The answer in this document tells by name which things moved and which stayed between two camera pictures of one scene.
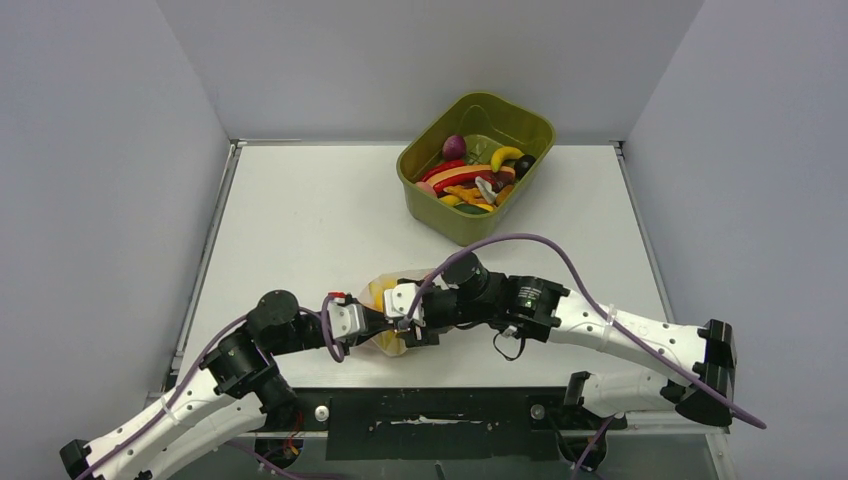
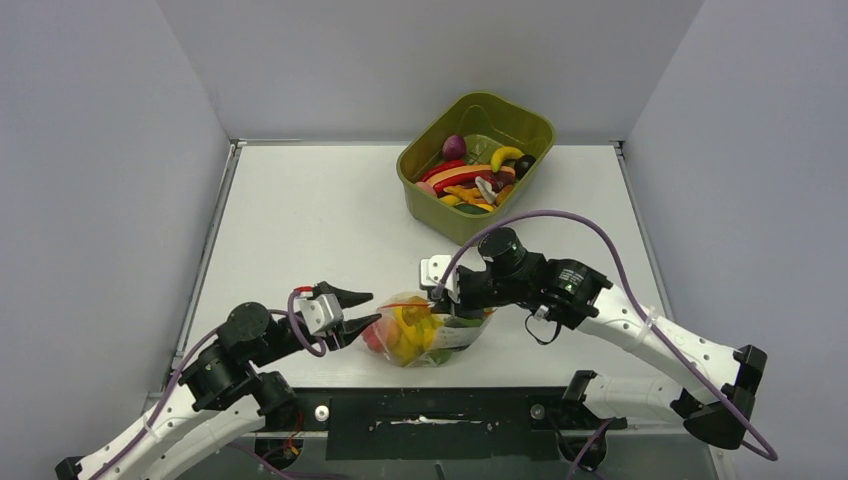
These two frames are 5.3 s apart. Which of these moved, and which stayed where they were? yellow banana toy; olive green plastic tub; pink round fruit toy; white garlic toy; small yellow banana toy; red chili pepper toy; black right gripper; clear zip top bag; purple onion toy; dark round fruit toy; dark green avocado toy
Moved: black right gripper; yellow banana toy; clear zip top bag
Stayed: small yellow banana toy; purple onion toy; pink round fruit toy; red chili pepper toy; white garlic toy; dark round fruit toy; dark green avocado toy; olive green plastic tub
